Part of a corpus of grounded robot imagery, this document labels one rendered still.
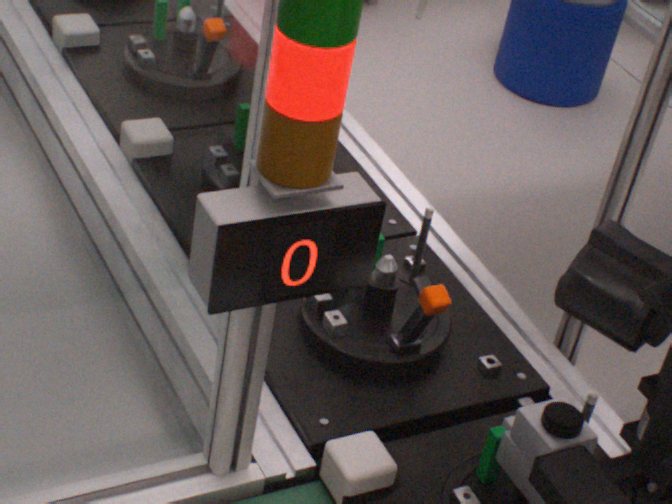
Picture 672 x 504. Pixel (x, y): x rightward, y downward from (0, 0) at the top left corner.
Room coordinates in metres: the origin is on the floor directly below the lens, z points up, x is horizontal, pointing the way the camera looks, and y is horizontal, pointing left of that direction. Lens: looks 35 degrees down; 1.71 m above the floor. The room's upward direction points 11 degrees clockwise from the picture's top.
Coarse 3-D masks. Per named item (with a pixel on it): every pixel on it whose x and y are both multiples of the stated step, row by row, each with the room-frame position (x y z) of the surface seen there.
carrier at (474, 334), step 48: (384, 240) 0.97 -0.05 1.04; (384, 288) 0.92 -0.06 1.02; (288, 336) 0.89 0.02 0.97; (336, 336) 0.88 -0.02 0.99; (384, 336) 0.89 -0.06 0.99; (432, 336) 0.91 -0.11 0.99; (480, 336) 0.94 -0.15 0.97; (288, 384) 0.83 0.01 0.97; (336, 384) 0.84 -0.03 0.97; (384, 384) 0.85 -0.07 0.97; (432, 384) 0.86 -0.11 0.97; (480, 384) 0.88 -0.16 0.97; (528, 384) 0.89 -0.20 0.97; (336, 432) 0.78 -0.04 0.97; (384, 432) 0.80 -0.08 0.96
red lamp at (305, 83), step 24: (288, 48) 0.69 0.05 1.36; (312, 48) 0.69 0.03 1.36; (336, 48) 0.69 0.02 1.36; (288, 72) 0.69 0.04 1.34; (312, 72) 0.68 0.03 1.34; (336, 72) 0.69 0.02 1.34; (288, 96) 0.69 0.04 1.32; (312, 96) 0.69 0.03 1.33; (336, 96) 0.69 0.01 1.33; (312, 120) 0.69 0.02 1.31
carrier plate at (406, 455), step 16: (496, 416) 0.84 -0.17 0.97; (432, 432) 0.80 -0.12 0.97; (448, 432) 0.81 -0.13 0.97; (464, 432) 0.81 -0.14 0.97; (480, 432) 0.81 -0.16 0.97; (400, 448) 0.78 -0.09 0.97; (416, 448) 0.78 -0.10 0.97; (432, 448) 0.78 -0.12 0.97; (448, 448) 0.79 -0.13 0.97; (464, 448) 0.79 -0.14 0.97; (480, 448) 0.79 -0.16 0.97; (320, 464) 0.75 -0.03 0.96; (400, 464) 0.76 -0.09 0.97; (416, 464) 0.76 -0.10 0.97; (432, 464) 0.77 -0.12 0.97; (448, 464) 0.77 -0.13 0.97; (400, 480) 0.74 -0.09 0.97; (416, 480) 0.74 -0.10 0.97; (432, 480) 0.75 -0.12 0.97; (352, 496) 0.71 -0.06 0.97; (368, 496) 0.72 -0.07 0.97; (384, 496) 0.72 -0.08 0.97; (400, 496) 0.72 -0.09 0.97; (416, 496) 0.73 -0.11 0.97; (432, 496) 0.73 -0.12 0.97
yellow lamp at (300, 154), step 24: (264, 120) 0.70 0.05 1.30; (288, 120) 0.69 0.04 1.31; (336, 120) 0.70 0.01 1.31; (264, 144) 0.69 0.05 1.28; (288, 144) 0.68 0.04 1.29; (312, 144) 0.69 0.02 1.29; (336, 144) 0.71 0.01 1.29; (264, 168) 0.69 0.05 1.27; (288, 168) 0.68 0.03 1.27; (312, 168) 0.69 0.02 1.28
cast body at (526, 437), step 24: (528, 408) 0.72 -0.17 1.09; (552, 408) 0.72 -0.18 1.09; (576, 408) 0.72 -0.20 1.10; (504, 432) 0.73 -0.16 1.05; (528, 432) 0.71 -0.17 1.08; (552, 432) 0.70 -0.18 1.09; (576, 432) 0.70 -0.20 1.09; (504, 456) 0.72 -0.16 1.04; (528, 456) 0.70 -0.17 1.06; (528, 480) 0.69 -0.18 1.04
